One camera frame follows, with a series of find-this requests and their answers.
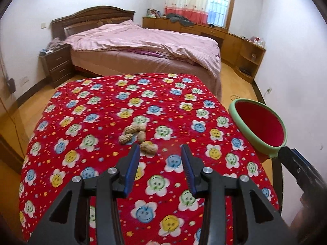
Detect red floral quilt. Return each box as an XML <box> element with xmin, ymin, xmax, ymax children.
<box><xmin>19</xmin><ymin>73</ymin><xmax>279</xmax><ymax>244</ymax></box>

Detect dark wooden nightstand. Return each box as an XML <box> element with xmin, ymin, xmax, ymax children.
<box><xmin>39</xmin><ymin>45</ymin><xmax>74</xmax><ymax>87</ymax></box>

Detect peanut left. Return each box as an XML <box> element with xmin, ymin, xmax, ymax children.
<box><xmin>118</xmin><ymin>133</ymin><xmax>134</xmax><ymax>144</ymax></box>

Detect peanut back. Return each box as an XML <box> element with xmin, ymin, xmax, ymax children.
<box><xmin>124</xmin><ymin>123</ymin><xmax>146</xmax><ymax>134</ymax></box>

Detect long wooden desk cabinet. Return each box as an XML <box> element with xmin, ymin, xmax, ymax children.
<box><xmin>142</xmin><ymin>17</ymin><xmax>266</xmax><ymax>83</ymax></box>

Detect peanut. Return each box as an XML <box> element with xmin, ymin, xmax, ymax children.
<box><xmin>137</xmin><ymin>131</ymin><xmax>146</xmax><ymax>143</ymax></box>
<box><xmin>124</xmin><ymin>123</ymin><xmax>146</xmax><ymax>134</ymax></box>
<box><xmin>118</xmin><ymin>133</ymin><xmax>134</xmax><ymax>144</ymax></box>
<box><xmin>140</xmin><ymin>141</ymin><xmax>158</xmax><ymax>155</ymax></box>

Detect pink bed duvet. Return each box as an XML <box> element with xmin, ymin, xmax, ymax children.
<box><xmin>65</xmin><ymin>20</ymin><xmax>221</xmax><ymax>76</ymax></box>

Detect green red trash bin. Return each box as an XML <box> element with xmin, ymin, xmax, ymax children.
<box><xmin>228</xmin><ymin>98</ymin><xmax>288</xmax><ymax>158</ymax></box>

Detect peanut front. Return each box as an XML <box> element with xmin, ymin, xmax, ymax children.
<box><xmin>140</xmin><ymin>141</ymin><xmax>158</xmax><ymax>155</ymax></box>

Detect window with bars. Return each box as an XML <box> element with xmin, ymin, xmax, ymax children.
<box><xmin>207</xmin><ymin>0</ymin><xmax>235</xmax><ymax>30</ymax></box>

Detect peanut middle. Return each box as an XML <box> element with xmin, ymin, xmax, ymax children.
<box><xmin>137</xmin><ymin>131</ymin><xmax>146</xmax><ymax>143</ymax></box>

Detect brown wooden bed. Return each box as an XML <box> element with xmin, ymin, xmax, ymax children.
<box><xmin>50</xmin><ymin>6</ymin><xmax>222</xmax><ymax>99</ymax></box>

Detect right hand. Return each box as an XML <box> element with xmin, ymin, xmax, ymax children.
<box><xmin>289</xmin><ymin>193</ymin><xmax>327</xmax><ymax>244</ymax></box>

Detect grey clothes on desk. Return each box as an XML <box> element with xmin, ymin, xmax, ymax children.
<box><xmin>166</xmin><ymin>13</ymin><xmax>195</xmax><ymax>27</ymax></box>

